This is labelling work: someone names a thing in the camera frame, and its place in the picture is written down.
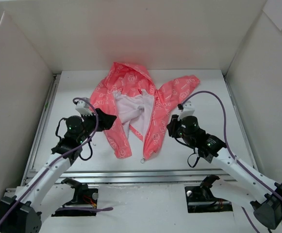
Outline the pink patterned jacket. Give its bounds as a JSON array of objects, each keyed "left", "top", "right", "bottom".
[{"left": 90, "top": 63, "right": 200, "bottom": 160}]

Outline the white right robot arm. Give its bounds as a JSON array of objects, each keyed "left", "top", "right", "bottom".
[{"left": 166, "top": 115, "right": 282, "bottom": 230}]

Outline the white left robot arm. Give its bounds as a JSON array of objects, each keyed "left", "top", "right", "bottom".
[{"left": 0, "top": 108, "right": 116, "bottom": 233}]

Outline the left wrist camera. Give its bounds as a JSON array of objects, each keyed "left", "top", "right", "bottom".
[{"left": 74, "top": 97, "right": 95, "bottom": 120}]

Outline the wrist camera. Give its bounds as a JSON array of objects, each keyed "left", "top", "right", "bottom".
[
  {"left": 74, "top": 97, "right": 95, "bottom": 120},
  {"left": 178, "top": 100, "right": 195, "bottom": 121}
]

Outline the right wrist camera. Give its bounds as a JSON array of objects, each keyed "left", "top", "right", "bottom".
[{"left": 178, "top": 100, "right": 195, "bottom": 121}]

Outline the aluminium front rail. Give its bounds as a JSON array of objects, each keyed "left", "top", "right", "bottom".
[{"left": 56, "top": 169, "right": 235, "bottom": 184}]

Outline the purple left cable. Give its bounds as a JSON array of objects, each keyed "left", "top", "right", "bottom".
[{"left": 0, "top": 97, "right": 114, "bottom": 233}]

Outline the purple cable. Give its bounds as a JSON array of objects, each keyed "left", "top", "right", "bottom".
[
  {"left": 181, "top": 90, "right": 282, "bottom": 230},
  {"left": 0, "top": 97, "right": 114, "bottom": 233}
]

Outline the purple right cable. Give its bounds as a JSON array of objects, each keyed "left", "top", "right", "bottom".
[{"left": 181, "top": 90, "right": 282, "bottom": 230}]

